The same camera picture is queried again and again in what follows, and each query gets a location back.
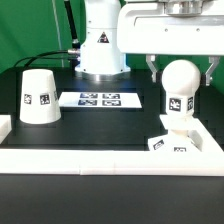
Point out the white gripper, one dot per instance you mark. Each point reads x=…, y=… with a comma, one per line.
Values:
x=160, y=28

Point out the white lamp bulb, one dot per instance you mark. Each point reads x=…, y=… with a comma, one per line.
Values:
x=180, y=80

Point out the white lamp base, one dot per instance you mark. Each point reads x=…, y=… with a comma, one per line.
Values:
x=177, y=137

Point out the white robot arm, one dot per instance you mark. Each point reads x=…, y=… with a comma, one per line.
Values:
x=100, y=56

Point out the white lamp shade cone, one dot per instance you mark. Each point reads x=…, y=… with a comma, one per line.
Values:
x=39, y=102

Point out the white marker tag sheet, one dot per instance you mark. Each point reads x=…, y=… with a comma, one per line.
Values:
x=99, y=100

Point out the white foam border frame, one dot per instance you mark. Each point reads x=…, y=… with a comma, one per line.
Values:
x=84, y=162

